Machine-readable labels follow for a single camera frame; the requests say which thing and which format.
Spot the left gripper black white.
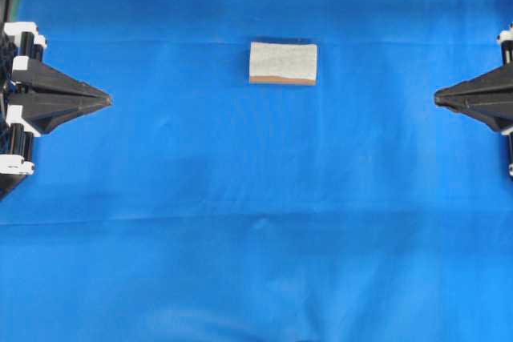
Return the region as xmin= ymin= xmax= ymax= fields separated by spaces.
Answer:
xmin=1 ymin=22 xmax=111 ymax=176

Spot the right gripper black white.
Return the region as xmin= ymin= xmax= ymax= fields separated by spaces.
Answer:
xmin=434 ymin=21 xmax=513 ymax=178

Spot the grey and brown sponge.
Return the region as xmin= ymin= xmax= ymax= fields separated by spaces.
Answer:
xmin=249 ymin=42 xmax=318 ymax=86

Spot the blue table cloth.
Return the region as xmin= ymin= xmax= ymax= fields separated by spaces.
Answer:
xmin=1 ymin=0 xmax=512 ymax=341

